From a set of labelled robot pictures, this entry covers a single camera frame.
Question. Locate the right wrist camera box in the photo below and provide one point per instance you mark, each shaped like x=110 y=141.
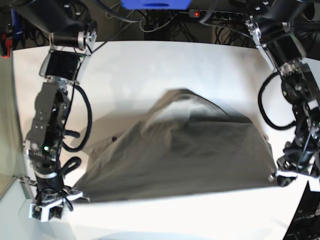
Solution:
x=39 y=212

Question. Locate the red and blue clamp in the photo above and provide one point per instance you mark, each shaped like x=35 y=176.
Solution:
x=8 y=29

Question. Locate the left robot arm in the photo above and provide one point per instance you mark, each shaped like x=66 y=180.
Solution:
x=270 y=24

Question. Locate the blue box overhead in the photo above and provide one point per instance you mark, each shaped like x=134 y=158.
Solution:
x=155 y=4

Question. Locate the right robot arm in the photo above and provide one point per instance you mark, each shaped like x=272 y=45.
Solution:
x=71 y=41

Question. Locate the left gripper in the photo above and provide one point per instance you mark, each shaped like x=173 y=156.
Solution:
x=296 y=160

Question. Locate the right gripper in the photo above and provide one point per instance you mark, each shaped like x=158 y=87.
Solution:
x=56 y=200

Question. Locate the grey t-shirt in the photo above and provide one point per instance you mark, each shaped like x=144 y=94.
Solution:
x=185 y=145

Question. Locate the black power strip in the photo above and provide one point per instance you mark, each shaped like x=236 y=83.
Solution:
x=217 y=15

